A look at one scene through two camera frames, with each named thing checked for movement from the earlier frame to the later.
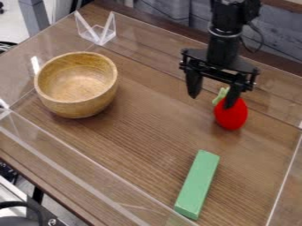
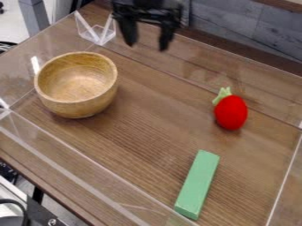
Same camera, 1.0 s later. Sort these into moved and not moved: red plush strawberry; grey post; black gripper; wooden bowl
Moved: black gripper
Not moved: wooden bowl; grey post; red plush strawberry
